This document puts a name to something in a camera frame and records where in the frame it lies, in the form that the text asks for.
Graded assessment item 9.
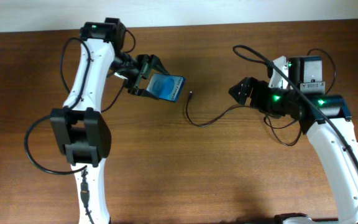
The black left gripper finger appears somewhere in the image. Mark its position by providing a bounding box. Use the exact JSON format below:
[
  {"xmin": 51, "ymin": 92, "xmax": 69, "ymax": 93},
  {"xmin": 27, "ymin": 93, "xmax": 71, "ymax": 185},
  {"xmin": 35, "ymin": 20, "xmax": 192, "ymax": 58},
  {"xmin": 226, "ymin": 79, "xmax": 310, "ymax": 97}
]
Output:
[
  {"xmin": 149, "ymin": 55, "xmax": 169, "ymax": 75},
  {"xmin": 128, "ymin": 88, "xmax": 159, "ymax": 100}
]

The blue Galaxy smartphone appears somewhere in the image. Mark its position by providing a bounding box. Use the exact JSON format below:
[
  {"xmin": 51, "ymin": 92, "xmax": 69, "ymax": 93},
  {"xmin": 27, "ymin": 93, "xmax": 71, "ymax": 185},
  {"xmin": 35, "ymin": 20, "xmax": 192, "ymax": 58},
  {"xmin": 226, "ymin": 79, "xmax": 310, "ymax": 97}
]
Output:
[{"xmin": 147, "ymin": 73, "xmax": 186, "ymax": 103}]

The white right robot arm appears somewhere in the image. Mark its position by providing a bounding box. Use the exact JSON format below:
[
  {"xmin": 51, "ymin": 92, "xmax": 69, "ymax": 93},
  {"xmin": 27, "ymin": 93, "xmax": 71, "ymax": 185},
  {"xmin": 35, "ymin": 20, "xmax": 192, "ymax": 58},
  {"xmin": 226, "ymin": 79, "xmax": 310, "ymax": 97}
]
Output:
[{"xmin": 229, "ymin": 77, "xmax": 358, "ymax": 223}]

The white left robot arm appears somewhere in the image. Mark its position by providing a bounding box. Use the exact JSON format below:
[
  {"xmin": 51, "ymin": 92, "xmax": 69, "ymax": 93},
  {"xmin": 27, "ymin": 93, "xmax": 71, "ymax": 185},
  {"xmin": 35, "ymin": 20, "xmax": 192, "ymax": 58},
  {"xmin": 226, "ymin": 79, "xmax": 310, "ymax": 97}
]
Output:
[{"xmin": 50, "ymin": 18, "xmax": 168, "ymax": 223}]

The black charger cable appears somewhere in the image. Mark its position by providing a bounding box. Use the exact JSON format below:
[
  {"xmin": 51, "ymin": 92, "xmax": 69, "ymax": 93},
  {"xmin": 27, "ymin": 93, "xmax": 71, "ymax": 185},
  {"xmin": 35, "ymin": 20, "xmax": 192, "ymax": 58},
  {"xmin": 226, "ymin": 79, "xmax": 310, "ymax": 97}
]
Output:
[{"xmin": 185, "ymin": 91, "xmax": 251, "ymax": 128}]

